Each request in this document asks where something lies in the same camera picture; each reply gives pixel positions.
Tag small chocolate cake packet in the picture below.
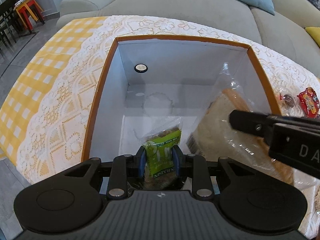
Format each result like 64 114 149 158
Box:
279 89 297 111

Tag red chip bag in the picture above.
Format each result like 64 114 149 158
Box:
297 87 319 119

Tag sliced bread bag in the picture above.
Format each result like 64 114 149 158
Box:
186 63 294 185

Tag green raisin snack packet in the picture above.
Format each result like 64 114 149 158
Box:
134 116 183 190

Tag white lace tablecloth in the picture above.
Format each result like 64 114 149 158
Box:
16 16 319 239

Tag yellow cushion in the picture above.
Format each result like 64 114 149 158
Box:
305 27 320 47

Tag grey green sofa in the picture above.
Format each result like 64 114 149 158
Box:
57 0 319 75

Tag orange cardboard box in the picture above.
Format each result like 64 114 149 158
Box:
82 35 280 161

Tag yellow checked tablecloth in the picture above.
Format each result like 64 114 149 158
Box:
1 17 105 165

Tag black dining chair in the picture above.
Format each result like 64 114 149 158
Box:
1 0 21 47

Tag red yellow stools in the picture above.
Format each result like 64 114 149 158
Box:
14 0 45 33

